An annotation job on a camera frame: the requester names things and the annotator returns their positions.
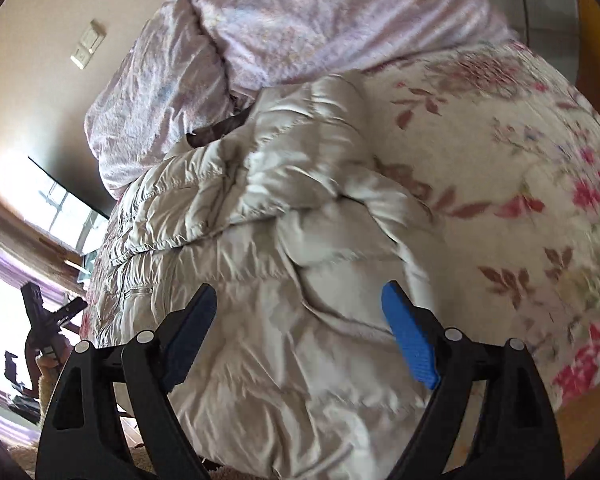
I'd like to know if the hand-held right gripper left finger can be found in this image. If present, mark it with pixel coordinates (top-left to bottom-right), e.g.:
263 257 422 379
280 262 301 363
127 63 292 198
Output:
34 283 218 480

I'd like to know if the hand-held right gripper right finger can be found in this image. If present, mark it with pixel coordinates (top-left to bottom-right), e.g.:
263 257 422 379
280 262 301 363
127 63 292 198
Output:
381 281 566 480

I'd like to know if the white puffer jacket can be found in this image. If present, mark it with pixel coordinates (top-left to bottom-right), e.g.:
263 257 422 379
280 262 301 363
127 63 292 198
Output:
82 74 446 478

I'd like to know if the floral bed blanket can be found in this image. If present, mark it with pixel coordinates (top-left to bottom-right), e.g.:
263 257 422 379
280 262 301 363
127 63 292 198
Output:
77 40 600 411

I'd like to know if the crinkled lilac pillow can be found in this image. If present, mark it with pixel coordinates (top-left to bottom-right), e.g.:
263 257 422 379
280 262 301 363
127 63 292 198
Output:
84 0 243 201

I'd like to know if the pale pink patterned pillow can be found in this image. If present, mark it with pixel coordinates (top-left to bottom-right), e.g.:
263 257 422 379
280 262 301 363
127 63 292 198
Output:
189 0 523 95

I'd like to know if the white door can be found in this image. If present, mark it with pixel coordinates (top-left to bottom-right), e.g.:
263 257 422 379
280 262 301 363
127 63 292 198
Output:
510 0 581 86

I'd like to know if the white wall switch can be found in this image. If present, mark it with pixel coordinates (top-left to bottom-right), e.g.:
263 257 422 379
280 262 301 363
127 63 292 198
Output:
82 19 106 52
70 45 94 70

